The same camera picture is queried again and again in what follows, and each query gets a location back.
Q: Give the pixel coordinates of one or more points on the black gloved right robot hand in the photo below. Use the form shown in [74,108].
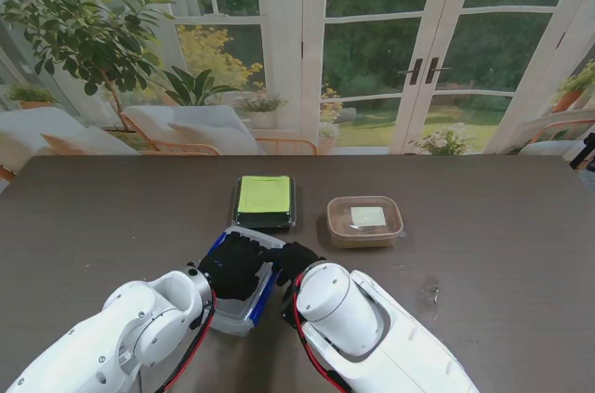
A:
[295,260]

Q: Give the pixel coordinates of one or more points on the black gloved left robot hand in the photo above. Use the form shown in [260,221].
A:
[234,267]

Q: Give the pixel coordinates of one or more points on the clear lid with blue label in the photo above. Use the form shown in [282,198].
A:
[232,309]

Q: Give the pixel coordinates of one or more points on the clear container with blue clips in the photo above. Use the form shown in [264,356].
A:
[258,309]

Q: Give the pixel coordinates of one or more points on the black plastic ridged tray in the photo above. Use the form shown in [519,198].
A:
[294,212]

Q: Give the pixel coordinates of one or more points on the clear lid with green paper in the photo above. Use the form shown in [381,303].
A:
[262,195]

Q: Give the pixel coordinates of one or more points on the clear lid with white label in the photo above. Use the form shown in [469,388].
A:
[367,214]

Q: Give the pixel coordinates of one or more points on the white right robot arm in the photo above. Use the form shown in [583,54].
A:
[372,332]

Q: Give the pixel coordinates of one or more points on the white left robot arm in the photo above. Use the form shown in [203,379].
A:
[107,342]

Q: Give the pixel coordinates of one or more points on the printed garden door backdrop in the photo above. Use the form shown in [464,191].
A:
[279,63]

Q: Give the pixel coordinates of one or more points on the black tripod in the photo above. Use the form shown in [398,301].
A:
[586,149]

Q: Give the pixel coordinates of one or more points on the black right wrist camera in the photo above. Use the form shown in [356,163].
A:
[289,309]

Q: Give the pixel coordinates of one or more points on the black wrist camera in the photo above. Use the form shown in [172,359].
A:
[289,309]
[197,321]

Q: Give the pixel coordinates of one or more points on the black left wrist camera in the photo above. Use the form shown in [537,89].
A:
[197,321]

